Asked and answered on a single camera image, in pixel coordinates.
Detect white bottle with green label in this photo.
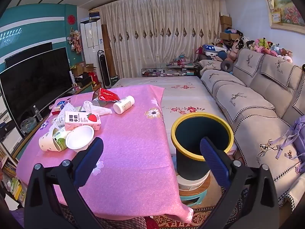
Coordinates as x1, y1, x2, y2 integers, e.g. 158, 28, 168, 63
113, 95, 135, 114

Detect open cardboard boxes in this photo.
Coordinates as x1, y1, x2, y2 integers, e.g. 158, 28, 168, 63
71, 62, 97, 77

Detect wooden television stand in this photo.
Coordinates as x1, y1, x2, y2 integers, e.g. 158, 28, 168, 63
0, 81, 96, 167

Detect blue star printed bag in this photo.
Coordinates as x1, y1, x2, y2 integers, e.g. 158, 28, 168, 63
202, 44, 226, 53

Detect hanging artificial flowers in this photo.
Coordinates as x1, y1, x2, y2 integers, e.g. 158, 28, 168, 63
67, 28, 83, 53

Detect red snack packet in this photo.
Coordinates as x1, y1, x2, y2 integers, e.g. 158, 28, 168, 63
92, 87, 121, 107

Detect white foam fruit net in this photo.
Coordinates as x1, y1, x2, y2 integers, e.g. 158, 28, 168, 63
61, 101, 77, 112

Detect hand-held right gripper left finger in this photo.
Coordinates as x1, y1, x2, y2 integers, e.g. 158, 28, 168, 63
24, 137, 104, 229

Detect clear glass bowl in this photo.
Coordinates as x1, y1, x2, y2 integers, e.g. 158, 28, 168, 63
20, 117, 37, 134

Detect white milk carton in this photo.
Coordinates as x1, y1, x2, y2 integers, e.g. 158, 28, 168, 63
64, 111, 102, 131

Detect dark green yellow-rimmed bin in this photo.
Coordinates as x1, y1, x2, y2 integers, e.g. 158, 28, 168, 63
171, 113, 235, 180

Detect boxes atop air conditioner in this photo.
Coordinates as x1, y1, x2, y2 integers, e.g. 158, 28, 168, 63
89, 8, 100, 21

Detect stacked brown cardboard boxes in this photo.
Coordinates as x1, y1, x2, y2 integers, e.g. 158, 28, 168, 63
220, 15, 233, 40

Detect red patterned rug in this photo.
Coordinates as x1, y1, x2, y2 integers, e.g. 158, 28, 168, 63
152, 205, 222, 229

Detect grey neck pillow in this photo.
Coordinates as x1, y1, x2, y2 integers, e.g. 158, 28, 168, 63
220, 60, 235, 72

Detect white tissue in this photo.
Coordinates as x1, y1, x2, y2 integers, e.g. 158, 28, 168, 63
81, 101, 112, 115

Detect glass coffee table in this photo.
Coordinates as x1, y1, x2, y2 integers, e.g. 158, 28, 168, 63
140, 63, 199, 77

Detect white bucket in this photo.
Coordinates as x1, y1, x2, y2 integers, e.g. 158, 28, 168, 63
177, 169, 211, 191

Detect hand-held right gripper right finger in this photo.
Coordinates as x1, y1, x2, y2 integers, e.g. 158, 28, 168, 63
200, 137, 280, 229

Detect black tower fan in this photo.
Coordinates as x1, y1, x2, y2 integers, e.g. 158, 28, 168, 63
97, 50, 112, 89

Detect clear jar with green label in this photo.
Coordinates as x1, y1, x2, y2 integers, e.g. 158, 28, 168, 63
53, 127, 71, 151

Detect shelf of books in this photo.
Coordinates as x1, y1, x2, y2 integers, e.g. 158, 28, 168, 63
0, 145, 26, 203

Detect clear water bottle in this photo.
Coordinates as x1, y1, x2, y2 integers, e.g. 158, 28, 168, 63
33, 105, 43, 122

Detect beige patterned curtain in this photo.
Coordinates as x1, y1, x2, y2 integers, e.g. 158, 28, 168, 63
99, 0, 221, 78

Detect black storage box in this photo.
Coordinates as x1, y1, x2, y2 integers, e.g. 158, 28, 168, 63
76, 73, 93, 87

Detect pink floral tablecloth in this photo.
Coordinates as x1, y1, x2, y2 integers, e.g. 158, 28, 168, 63
15, 85, 193, 222

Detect yellow framed note card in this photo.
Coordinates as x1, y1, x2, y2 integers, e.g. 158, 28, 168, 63
269, 11, 282, 24

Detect smaller black screen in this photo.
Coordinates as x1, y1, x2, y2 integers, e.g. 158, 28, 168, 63
5, 42, 53, 69

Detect large black television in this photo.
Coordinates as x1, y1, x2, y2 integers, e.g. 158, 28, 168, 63
0, 47, 73, 124

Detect round wooden board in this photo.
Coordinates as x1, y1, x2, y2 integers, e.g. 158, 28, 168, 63
179, 175, 212, 194

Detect purple backpack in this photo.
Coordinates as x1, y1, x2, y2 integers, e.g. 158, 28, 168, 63
275, 116, 305, 174

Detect white floral mattress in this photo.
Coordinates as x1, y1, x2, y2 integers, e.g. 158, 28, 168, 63
111, 76, 229, 148

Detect pile of plush toys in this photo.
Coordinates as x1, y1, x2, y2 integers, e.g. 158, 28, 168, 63
214, 27, 293, 64

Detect red gift bag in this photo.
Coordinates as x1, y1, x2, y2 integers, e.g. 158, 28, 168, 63
88, 71, 99, 84

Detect beige covered sofa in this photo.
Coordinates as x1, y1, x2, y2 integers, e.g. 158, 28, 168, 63
198, 48, 305, 210

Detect white paper cup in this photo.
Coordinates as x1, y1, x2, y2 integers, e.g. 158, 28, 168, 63
39, 127, 60, 152

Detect teal plastic stool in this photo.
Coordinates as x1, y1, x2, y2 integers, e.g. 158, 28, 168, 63
179, 187, 210, 206

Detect framed flower painting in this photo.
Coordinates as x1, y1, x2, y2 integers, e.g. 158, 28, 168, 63
262, 0, 305, 32

